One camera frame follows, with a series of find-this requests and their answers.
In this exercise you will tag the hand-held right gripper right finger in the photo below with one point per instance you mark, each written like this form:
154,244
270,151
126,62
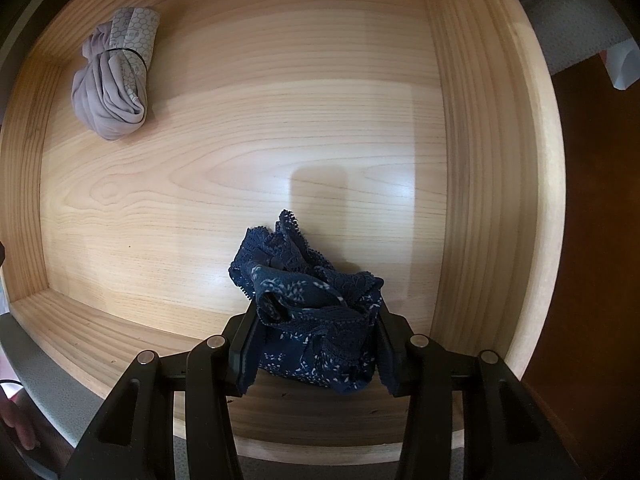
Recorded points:
387,360

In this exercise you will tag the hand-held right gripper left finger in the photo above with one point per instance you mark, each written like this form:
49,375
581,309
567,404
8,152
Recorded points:
247,355

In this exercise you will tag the navy floral lace underwear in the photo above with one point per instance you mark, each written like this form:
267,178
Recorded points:
310,320

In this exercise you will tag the wooden drawer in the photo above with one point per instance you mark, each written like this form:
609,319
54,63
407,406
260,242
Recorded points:
280,120

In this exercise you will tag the taupe rolled underwear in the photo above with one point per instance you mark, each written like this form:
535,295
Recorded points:
112,90

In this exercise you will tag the person's left hand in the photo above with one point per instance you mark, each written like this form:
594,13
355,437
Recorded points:
17,425

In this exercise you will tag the grey textured panel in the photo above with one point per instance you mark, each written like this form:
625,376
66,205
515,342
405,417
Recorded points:
50,390

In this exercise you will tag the white paper sheet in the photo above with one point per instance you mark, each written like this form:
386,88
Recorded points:
622,67

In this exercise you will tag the grey fabric bedding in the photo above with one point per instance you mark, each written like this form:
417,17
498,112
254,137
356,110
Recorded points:
580,30

